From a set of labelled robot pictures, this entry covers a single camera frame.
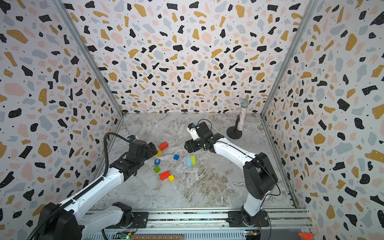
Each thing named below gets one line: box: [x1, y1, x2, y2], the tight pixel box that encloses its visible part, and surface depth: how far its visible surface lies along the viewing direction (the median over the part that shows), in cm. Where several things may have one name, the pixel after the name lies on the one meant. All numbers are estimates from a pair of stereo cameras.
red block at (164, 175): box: [159, 170, 170, 181], surface depth 90 cm
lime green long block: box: [190, 155, 197, 166], surface depth 97 cm
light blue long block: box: [186, 157, 192, 167], surface depth 96 cm
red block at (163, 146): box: [158, 141, 169, 151], surface depth 103 cm
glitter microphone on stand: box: [226, 98, 250, 140], surface depth 94 cm
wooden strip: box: [130, 234, 184, 240], surface depth 69 cm
